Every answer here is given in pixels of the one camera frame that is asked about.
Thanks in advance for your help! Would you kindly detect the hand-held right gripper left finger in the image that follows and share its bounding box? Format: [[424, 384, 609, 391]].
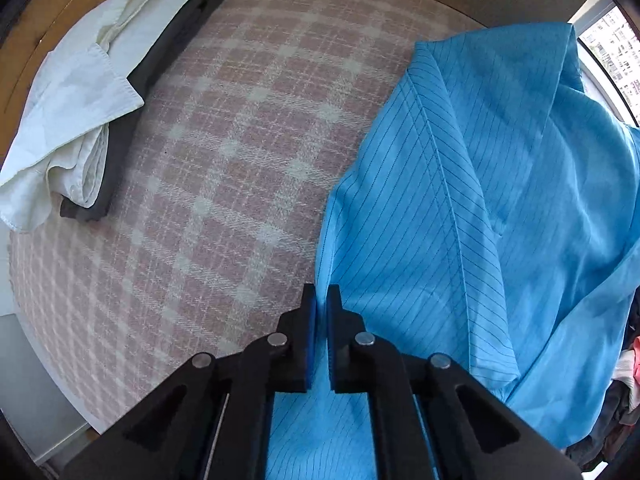
[[60, 283, 318, 480]]

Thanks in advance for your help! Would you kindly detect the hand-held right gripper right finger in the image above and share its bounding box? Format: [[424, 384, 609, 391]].
[[326, 284, 583, 480]]

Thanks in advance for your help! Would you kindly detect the blue striped jacket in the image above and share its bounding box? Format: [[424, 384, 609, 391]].
[[265, 21, 640, 480]]

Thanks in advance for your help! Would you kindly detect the pink plaid blanket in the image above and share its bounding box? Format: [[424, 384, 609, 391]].
[[10, 0, 501, 436]]

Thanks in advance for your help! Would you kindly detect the dark grey folded garment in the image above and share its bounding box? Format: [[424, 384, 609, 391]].
[[60, 0, 228, 222]]

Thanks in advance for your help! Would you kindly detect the white folded shirt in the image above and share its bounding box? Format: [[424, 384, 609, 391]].
[[0, 0, 196, 233]]

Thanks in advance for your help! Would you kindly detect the white window frame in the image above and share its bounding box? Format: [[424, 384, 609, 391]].
[[570, 0, 640, 128]]

